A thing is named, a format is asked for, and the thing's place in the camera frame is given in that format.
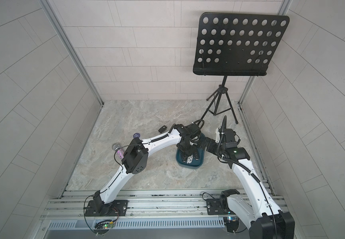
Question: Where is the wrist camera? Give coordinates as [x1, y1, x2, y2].
[216, 128, 241, 149]
[186, 120, 204, 139]

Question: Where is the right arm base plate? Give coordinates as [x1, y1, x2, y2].
[205, 198, 230, 215]

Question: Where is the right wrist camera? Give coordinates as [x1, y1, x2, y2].
[216, 128, 241, 149]

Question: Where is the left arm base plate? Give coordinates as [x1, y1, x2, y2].
[84, 200, 129, 217]

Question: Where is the right circuit board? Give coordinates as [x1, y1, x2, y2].
[223, 216, 240, 234]

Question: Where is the black music stand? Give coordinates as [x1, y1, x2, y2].
[193, 13, 290, 116]

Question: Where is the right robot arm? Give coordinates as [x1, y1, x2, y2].
[198, 137, 295, 239]

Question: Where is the left circuit board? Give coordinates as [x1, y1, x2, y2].
[94, 220, 116, 235]

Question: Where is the teal storage tray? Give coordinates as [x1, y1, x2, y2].
[175, 138, 204, 169]

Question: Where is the purple glitter tube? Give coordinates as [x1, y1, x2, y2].
[112, 142, 124, 160]

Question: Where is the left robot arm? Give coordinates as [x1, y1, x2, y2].
[90, 123, 201, 213]

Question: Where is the circuit board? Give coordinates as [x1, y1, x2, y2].
[223, 216, 240, 234]
[94, 220, 116, 235]

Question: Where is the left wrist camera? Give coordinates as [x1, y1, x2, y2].
[186, 120, 204, 139]

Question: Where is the black VW key top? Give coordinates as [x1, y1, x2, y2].
[158, 125, 167, 133]

